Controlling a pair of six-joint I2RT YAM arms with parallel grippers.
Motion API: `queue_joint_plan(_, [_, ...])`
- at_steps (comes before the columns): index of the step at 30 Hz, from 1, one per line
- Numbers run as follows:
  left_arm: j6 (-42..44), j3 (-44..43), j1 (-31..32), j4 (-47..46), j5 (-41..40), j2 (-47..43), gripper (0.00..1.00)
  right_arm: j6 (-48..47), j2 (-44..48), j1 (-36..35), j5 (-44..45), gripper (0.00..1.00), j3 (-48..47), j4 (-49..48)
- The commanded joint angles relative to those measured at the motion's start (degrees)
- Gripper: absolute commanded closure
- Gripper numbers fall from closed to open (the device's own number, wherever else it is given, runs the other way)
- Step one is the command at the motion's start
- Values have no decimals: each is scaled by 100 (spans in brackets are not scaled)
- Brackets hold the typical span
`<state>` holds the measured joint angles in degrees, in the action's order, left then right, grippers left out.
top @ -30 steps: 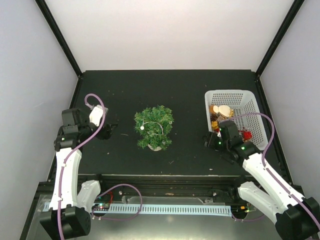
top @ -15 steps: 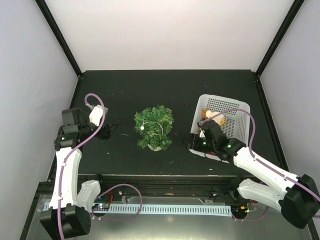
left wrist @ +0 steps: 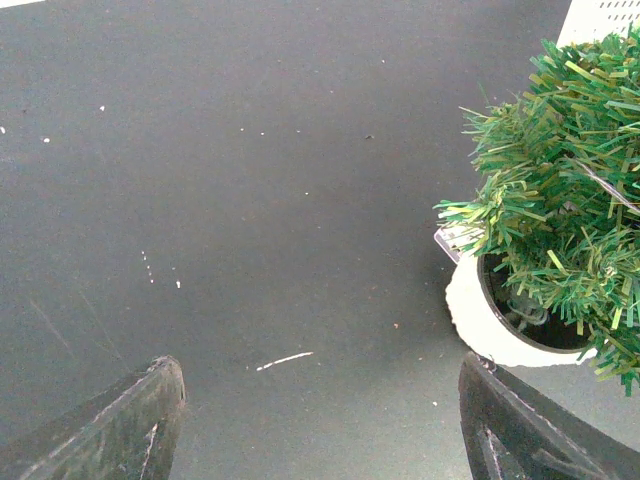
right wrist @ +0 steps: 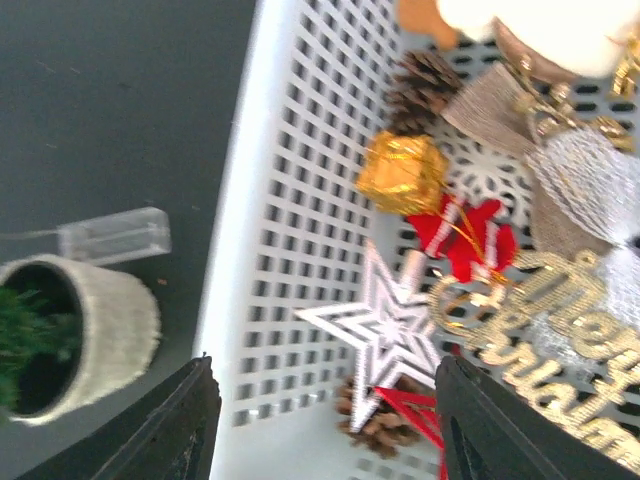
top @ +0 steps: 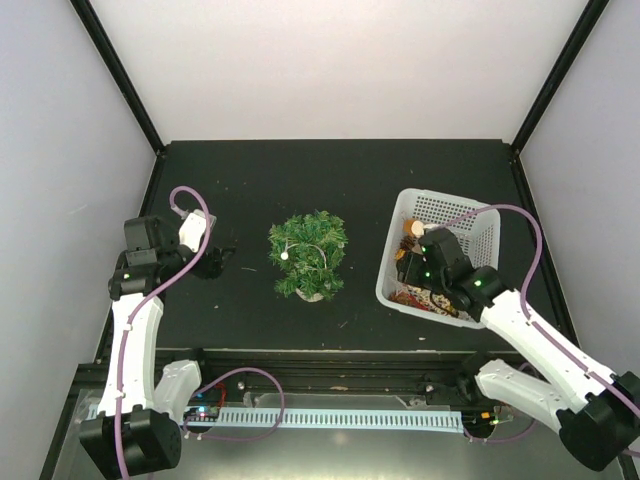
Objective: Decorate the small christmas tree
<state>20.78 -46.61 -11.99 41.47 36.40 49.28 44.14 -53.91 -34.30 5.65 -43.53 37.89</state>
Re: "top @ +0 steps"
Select white plastic basket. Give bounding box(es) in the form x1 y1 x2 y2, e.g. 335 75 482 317
375 188 501 330

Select white bulb string lights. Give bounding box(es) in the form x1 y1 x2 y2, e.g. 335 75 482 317
279 242 328 272

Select small green christmas tree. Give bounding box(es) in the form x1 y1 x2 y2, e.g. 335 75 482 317
268 211 348 303

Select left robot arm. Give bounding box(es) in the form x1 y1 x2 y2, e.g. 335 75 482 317
79 210 235 479

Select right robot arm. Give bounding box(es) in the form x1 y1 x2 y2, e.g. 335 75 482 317
397 222 639 471

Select pine cone ornament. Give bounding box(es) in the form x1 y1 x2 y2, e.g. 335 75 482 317
399 235 416 251

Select wooden snowman ornament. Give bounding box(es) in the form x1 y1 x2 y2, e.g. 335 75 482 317
403 218 437 239

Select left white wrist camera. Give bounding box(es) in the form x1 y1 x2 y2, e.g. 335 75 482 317
178 209 217 253

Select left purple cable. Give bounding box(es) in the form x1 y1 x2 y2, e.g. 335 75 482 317
113 185 286 480

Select purple cable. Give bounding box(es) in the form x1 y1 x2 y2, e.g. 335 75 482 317
113 185 286 480
434 203 640 459

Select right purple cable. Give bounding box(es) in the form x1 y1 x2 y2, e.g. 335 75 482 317
434 203 640 459

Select light blue cable duct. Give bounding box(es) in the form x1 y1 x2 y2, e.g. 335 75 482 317
87 403 465 435

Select left black frame post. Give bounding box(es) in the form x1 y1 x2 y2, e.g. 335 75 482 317
70 0 165 155

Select black frame post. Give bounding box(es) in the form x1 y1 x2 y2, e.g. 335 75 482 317
509 0 612 154
70 0 165 155

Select right black frame post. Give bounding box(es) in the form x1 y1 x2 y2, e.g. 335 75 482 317
509 0 612 154

